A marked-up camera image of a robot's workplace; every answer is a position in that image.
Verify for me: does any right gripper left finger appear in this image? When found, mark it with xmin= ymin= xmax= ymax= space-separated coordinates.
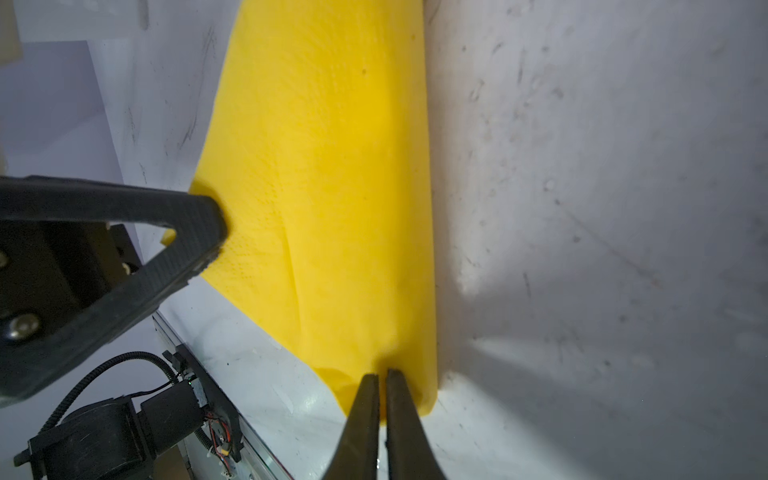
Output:
xmin=323 ymin=374 xmax=380 ymax=480

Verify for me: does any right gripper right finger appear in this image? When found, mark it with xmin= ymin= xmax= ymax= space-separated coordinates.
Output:
xmin=386 ymin=369 xmax=446 ymax=480

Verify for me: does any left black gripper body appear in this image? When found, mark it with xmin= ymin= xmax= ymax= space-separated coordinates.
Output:
xmin=1 ymin=220 xmax=143 ymax=360

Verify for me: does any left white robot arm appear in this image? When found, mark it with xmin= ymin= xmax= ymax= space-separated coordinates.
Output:
xmin=1 ymin=176 xmax=244 ymax=479

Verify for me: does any aluminium front mounting rail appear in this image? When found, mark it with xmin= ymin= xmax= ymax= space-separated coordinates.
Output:
xmin=151 ymin=312 xmax=292 ymax=479

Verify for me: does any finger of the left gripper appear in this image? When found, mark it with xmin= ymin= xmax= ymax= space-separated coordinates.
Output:
xmin=1 ymin=176 xmax=228 ymax=406

